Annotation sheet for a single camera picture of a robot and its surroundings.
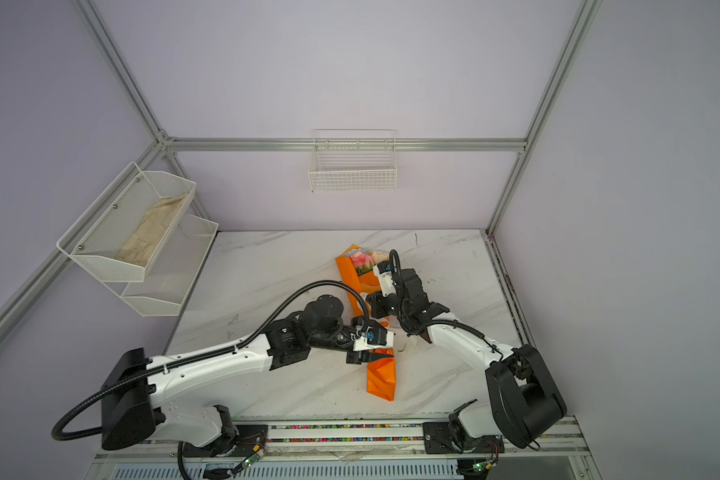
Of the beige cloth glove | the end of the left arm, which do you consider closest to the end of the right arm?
the end of the left arm

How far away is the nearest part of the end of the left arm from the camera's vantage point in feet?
1.78

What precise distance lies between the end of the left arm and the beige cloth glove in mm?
439

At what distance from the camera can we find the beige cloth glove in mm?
746

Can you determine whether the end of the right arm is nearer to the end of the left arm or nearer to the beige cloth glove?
the end of the left arm
